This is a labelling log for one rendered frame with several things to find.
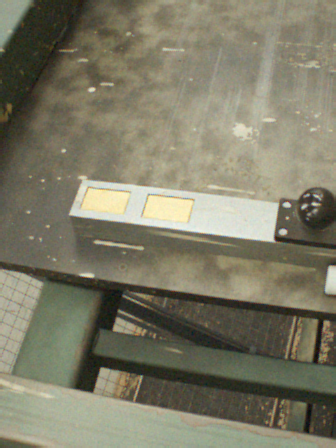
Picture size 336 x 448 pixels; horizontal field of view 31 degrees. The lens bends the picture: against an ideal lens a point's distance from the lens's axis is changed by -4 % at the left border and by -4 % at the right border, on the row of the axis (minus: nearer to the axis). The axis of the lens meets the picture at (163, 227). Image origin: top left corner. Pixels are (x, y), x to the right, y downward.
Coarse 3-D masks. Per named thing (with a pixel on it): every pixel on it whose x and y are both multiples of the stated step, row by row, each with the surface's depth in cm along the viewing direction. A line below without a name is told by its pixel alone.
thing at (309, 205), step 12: (312, 192) 50; (324, 192) 49; (300, 204) 50; (312, 204) 49; (324, 204) 49; (300, 216) 50; (312, 216) 49; (324, 216) 49; (312, 228) 50; (324, 228) 50
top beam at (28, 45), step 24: (0, 0) 82; (24, 0) 81; (48, 0) 86; (72, 0) 94; (0, 24) 79; (24, 24) 80; (48, 24) 87; (0, 48) 76; (24, 48) 81; (48, 48) 88; (0, 72) 76; (24, 72) 82; (0, 96) 77; (24, 96) 83; (0, 120) 78; (0, 144) 79
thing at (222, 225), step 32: (160, 192) 66; (192, 192) 66; (96, 224) 66; (128, 224) 65; (160, 224) 64; (192, 224) 64; (224, 224) 63; (256, 224) 63; (256, 256) 64; (288, 256) 63; (320, 256) 61
